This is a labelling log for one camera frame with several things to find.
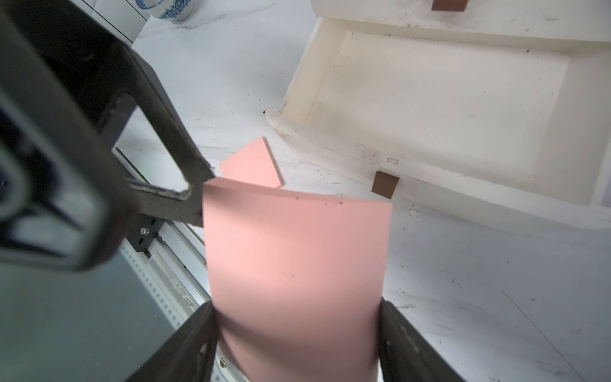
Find pink sticky notes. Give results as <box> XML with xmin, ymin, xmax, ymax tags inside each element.
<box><xmin>203</xmin><ymin>178</ymin><xmax>392</xmax><ymax>381</ymax></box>
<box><xmin>221</xmin><ymin>137</ymin><xmax>284</xmax><ymax>189</ymax></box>

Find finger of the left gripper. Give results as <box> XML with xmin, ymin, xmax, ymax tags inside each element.
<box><xmin>92</xmin><ymin>41</ymin><xmax>215</xmax><ymax>227</ymax></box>

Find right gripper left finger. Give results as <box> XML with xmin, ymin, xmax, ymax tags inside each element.
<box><xmin>127</xmin><ymin>302</ymin><xmax>220</xmax><ymax>382</ymax></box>

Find white plastic drawer cabinet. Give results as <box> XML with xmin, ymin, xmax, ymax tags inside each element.
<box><xmin>310</xmin><ymin>1</ymin><xmax>610</xmax><ymax>54</ymax></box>

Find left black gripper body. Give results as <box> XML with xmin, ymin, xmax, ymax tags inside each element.
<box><xmin>1</xmin><ymin>1</ymin><xmax>138</xmax><ymax>272</ymax></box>

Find cabinet drawer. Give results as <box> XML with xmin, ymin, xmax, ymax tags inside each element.
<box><xmin>267</xmin><ymin>18</ymin><xmax>610</xmax><ymax>233</ymax></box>

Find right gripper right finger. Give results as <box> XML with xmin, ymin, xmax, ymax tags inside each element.
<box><xmin>378</xmin><ymin>299</ymin><xmax>464</xmax><ymax>382</ymax></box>

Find aluminium mounting rail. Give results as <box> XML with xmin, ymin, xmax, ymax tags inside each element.
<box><xmin>111</xmin><ymin>147</ymin><xmax>249</xmax><ymax>382</ymax></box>

